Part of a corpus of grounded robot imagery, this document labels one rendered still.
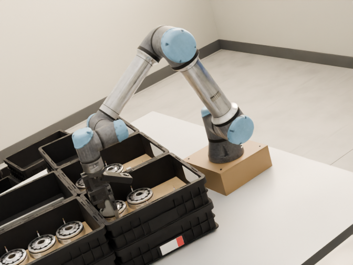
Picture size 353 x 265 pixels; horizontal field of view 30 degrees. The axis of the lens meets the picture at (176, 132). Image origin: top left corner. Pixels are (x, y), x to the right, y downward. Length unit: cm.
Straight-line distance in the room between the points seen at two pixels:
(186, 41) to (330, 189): 78
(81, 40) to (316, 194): 352
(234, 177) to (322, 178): 35
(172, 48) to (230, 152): 57
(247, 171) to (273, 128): 202
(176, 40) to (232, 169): 61
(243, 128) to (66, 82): 333
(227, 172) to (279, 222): 33
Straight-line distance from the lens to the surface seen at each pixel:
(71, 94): 570
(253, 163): 270
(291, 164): 276
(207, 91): 242
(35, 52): 551
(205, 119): 263
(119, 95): 243
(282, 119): 479
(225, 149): 266
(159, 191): 255
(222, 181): 261
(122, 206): 247
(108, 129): 232
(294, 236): 234
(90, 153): 230
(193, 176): 243
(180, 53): 231
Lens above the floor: 205
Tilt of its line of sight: 24 degrees down
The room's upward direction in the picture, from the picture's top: 16 degrees counter-clockwise
